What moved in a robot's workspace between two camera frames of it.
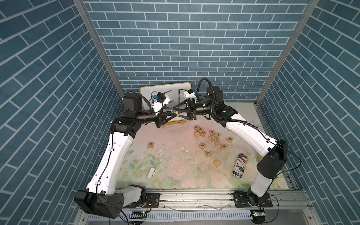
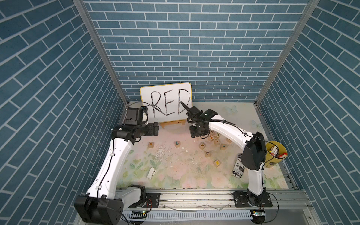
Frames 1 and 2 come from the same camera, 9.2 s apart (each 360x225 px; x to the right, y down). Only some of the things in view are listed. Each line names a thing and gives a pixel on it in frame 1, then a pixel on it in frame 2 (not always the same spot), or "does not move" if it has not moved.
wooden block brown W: [202, 146] does not move
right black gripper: [191, 107] → [193, 135]
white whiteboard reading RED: [168, 96] does not move
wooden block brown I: [216, 142] does not move
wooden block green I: [223, 146] does not move
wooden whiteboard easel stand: [176, 122] does not move
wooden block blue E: [174, 111] → [177, 144]
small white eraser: [151, 173] does not move
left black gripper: [160, 119] → [155, 126]
